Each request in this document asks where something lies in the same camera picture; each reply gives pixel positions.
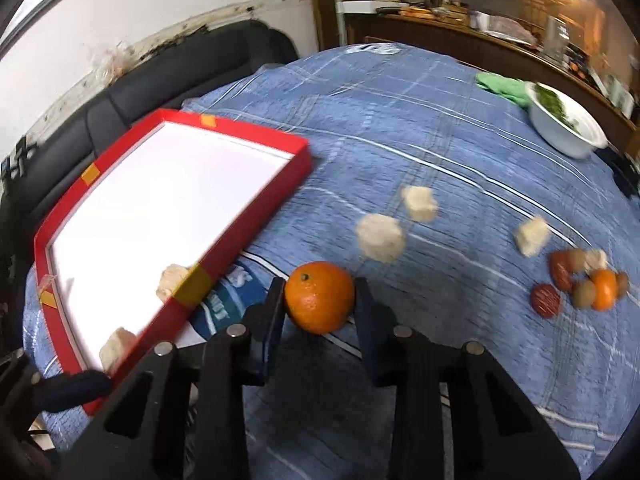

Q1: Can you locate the beige food chunk in tray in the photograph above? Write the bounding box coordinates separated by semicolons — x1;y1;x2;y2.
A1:
99;327;137;375
156;264;190;302

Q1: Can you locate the green cloth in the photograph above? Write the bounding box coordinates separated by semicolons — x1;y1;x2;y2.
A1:
475;72;530;110

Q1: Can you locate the dark red jujube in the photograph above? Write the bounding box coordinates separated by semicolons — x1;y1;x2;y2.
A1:
529;284;562;318
548;250;573;292

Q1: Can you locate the white bowl with greens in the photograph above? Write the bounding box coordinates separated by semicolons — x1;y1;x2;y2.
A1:
525;81;608;159

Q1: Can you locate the brown longan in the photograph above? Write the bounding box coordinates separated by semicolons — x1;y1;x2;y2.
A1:
572;280;597;309
566;248;586;273
616;272;629;298

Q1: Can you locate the wooden sideboard counter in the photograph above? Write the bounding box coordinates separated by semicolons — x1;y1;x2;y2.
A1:
336;1;639;156

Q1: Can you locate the red tray white inside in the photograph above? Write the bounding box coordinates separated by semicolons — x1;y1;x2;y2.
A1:
34;107;314;417

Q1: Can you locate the black leather sofa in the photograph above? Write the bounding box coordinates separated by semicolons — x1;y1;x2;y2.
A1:
1;20;298;315

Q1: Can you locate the blue plaid tablecloth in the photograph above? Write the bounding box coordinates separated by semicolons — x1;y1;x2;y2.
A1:
23;44;639;479

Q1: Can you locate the small orange mandarin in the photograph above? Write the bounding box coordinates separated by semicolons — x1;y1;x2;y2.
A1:
590;269;618;311

